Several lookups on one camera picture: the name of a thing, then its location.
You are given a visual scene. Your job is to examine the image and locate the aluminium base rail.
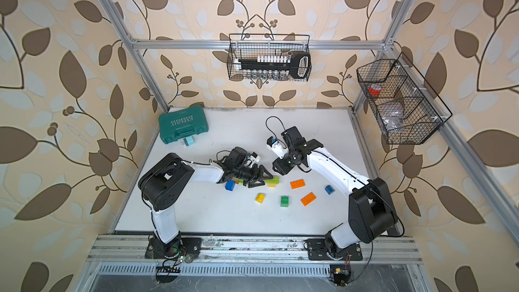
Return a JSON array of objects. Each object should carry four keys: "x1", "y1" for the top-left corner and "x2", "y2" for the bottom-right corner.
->
[{"x1": 87, "y1": 233, "x2": 423, "y2": 265}]

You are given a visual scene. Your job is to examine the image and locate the green lego brick square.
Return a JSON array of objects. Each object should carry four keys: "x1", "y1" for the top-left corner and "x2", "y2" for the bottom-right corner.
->
[{"x1": 280, "y1": 196, "x2": 289, "y2": 208}]

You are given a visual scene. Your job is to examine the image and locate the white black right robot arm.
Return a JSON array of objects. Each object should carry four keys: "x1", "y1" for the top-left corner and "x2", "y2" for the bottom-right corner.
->
[{"x1": 267, "y1": 137, "x2": 399, "y2": 253}]

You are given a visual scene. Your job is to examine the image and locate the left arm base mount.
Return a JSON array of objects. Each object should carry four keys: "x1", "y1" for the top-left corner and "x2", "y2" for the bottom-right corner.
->
[{"x1": 145, "y1": 235, "x2": 202, "y2": 262}]

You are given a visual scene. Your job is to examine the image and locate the green plastic tool case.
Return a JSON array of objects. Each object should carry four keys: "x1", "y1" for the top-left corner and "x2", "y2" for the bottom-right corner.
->
[{"x1": 158, "y1": 105, "x2": 209, "y2": 144}]

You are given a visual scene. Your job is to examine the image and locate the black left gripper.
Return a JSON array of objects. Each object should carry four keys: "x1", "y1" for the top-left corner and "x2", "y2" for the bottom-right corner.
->
[{"x1": 232, "y1": 164, "x2": 274, "y2": 187}]

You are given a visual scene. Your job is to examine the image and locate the small teal white box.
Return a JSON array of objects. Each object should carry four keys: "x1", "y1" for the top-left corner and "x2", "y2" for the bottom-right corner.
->
[{"x1": 182, "y1": 136, "x2": 195, "y2": 147}]

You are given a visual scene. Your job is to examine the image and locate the aluminium frame corner post left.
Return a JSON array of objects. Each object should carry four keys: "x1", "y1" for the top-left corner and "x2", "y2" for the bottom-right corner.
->
[{"x1": 98, "y1": 0, "x2": 170, "y2": 112}]

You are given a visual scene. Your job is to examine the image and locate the clear plastic bag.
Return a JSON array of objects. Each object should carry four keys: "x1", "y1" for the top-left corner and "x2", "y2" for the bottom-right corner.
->
[{"x1": 379, "y1": 101, "x2": 404, "y2": 131}]

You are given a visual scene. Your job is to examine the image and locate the blue lego brick base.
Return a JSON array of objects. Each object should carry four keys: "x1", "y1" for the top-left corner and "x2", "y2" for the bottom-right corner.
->
[{"x1": 225, "y1": 181, "x2": 236, "y2": 191}]

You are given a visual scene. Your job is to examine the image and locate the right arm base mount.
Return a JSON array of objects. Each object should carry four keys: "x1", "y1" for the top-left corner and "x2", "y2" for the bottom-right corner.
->
[{"x1": 304, "y1": 238, "x2": 363, "y2": 262}]

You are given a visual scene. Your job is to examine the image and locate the aluminium frame corner post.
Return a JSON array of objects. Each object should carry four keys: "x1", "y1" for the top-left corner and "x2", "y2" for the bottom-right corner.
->
[
  {"x1": 351, "y1": 0, "x2": 433, "y2": 114},
  {"x1": 98, "y1": 0, "x2": 170, "y2": 112}
]

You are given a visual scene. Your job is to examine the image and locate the lime green lego brick small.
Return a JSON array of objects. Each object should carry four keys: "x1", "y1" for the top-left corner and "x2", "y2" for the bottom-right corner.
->
[{"x1": 265, "y1": 177, "x2": 280, "y2": 185}]

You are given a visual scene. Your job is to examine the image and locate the black white socket set rail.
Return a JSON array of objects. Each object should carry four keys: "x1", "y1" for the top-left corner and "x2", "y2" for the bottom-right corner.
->
[{"x1": 232, "y1": 53, "x2": 312, "y2": 80}]

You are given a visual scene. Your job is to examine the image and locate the black wire basket wall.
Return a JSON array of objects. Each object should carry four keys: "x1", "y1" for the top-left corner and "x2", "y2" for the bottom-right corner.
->
[
  {"x1": 227, "y1": 32, "x2": 312, "y2": 81},
  {"x1": 356, "y1": 53, "x2": 453, "y2": 145}
]

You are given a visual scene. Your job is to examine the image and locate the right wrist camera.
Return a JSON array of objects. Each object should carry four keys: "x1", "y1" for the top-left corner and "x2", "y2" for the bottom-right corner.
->
[{"x1": 265, "y1": 125, "x2": 324, "y2": 159}]

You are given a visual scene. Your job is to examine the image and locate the black wire basket back wall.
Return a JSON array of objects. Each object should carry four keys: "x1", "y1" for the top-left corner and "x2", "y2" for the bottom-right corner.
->
[{"x1": 227, "y1": 32, "x2": 312, "y2": 81}]

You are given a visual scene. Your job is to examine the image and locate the aluminium frame back crossbar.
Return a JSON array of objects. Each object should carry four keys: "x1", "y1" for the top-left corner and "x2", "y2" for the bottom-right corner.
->
[{"x1": 130, "y1": 38, "x2": 387, "y2": 51}]

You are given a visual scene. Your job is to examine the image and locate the black wire basket right wall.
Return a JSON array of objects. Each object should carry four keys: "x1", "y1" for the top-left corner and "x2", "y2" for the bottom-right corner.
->
[{"x1": 356, "y1": 53, "x2": 453, "y2": 145}]

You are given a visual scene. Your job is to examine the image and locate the small electronics board right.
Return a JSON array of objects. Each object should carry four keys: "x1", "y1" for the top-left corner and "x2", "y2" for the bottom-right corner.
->
[{"x1": 330, "y1": 265, "x2": 353, "y2": 287}]

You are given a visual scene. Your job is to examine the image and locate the small blue lego brick right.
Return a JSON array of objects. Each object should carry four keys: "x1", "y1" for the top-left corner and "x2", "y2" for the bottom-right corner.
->
[{"x1": 325, "y1": 185, "x2": 335, "y2": 195}]

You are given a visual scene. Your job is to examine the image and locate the orange lego brick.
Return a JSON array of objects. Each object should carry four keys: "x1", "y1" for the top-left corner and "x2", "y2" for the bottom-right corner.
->
[
  {"x1": 300, "y1": 192, "x2": 316, "y2": 207},
  {"x1": 290, "y1": 179, "x2": 305, "y2": 189}
]

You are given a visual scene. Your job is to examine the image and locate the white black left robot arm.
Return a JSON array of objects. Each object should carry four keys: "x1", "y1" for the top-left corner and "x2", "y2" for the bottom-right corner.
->
[{"x1": 138, "y1": 147, "x2": 274, "y2": 245}]

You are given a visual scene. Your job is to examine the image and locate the aluminium frame corner post right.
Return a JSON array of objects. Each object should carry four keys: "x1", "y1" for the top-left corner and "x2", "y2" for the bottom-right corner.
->
[{"x1": 351, "y1": 0, "x2": 433, "y2": 114}]

